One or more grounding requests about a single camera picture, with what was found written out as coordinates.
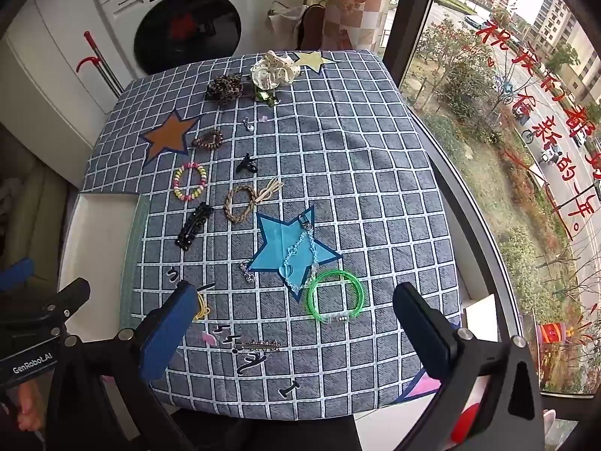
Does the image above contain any clear bead chain necklace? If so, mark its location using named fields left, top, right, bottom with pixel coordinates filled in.
left=279, top=213, right=320, bottom=292

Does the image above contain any person's left hand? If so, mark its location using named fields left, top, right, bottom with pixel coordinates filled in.
left=16, top=380, right=48, bottom=433

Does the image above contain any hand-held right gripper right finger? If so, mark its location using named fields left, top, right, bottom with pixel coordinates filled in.
left=393, top=283, right=548, bottom=451

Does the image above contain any white and green jewelry box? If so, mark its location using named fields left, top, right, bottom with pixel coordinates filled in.
left=59, top=192, right=152, bottom=334

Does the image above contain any silver hair clip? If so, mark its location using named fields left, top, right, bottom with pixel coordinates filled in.
left=234, top=339, right=282, bottom=353

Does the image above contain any grey checkered tablecloth with stars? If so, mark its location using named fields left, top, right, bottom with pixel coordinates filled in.
left=82, top=51, right=463, bottom=421

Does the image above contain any red and white object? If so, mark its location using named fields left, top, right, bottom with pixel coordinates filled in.
left=448, top=376, right=486, bottom=443

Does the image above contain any leopard print scrunchie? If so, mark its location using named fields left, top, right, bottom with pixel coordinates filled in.
left=205, top=74, right=245, bottom=103

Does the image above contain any pink checkered paper bag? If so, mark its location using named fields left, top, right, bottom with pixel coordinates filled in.
left=322, top=0, right=390, bottom=52

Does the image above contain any brown spiral hair tie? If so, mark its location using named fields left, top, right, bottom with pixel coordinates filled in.
left=192, top=129, right=223, bottom=150

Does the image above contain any white cabinet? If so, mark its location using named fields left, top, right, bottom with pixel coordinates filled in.
left=0, top=0, right=137, bottom=189

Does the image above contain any black window frame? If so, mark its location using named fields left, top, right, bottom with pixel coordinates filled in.
left=382, top=0, right=601, bottom=398

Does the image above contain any cream polka dot scrunchie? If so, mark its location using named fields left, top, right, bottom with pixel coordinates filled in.
left=250, top=51, right=301, bottom=90

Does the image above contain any dark brown bag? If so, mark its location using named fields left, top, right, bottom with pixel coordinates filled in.
left=299, top=4, right=327, bottom=51

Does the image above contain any green ribbon hair clip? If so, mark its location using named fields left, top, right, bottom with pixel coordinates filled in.
left=254, top=85, right=281, bottom=106

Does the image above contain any pink and yellow spiral hair tie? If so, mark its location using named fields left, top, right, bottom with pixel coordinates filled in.
left=172, top=162, right=208, bottom=202

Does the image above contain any mop with red handle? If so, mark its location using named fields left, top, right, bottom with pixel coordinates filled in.
left=77, top=31, right=125, bottom=99

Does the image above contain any beige hair clip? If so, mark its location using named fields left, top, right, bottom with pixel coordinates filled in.
left=224, top=179, right=285, bottom=223

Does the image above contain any black beaded hair barrette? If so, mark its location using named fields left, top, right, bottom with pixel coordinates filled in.
left=175, top=202, right=213, bottom=250

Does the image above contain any red lantern window decoration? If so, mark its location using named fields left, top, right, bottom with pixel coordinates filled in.
left=538, top=322, right=571, bottom=345

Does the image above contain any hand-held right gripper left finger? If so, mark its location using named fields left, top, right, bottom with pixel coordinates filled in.
left=44, top=281, right=200, bottom=451

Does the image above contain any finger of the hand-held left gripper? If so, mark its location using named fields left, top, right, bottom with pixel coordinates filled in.
left=0, top=257, right=36, bottom=294
left=44, top=277, right=91, bottom=322

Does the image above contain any white cloth bag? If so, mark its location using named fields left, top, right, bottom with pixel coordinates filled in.
left=267, top=0, right=306, bottom=50

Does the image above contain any green translucent bracelet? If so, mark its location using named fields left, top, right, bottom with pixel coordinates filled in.
left=307, top=268, right=363, bottom=324

